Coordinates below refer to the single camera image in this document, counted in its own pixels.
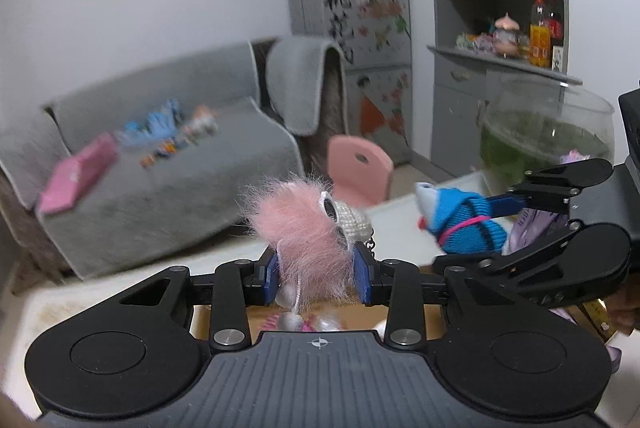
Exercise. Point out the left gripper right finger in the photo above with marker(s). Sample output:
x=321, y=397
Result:
x=403, y=289

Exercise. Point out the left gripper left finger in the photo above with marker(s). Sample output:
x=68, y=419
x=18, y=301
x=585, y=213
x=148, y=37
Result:
x=228, y=291

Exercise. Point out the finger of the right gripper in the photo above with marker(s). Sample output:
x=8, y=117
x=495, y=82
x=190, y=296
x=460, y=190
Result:
x=573, y=265
x=552, y=188

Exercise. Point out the blue knit sock bundle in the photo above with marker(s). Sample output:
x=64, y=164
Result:
x=460, y=222

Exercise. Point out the pink fluffy keychain toy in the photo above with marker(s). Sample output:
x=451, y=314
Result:
x=313, y=236

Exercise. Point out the brown cardboard box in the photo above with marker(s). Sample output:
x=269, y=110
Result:
x=321, y=317

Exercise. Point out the glass fish bowl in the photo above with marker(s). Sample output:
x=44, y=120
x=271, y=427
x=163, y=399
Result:
x=535, y=122

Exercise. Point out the pink child chair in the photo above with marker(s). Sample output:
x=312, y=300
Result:
x=361, y=171

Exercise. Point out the grey sofa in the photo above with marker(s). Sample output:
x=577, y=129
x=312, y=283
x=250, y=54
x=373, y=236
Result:
x=276, y=106

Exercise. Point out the plush toy on sofa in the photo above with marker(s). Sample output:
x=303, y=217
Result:
x=202, y=123

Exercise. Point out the pink cushion on sofa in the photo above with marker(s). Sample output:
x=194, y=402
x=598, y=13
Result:
x=76, y=175

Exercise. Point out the grey shelf cabinet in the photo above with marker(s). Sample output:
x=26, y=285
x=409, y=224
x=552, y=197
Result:
x=479, y=46

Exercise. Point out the decorated refrigerator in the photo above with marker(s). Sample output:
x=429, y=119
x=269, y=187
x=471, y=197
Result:
x=375, y=38

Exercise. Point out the purple bag with strap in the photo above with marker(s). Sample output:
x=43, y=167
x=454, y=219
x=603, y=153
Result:
x=532, y=223

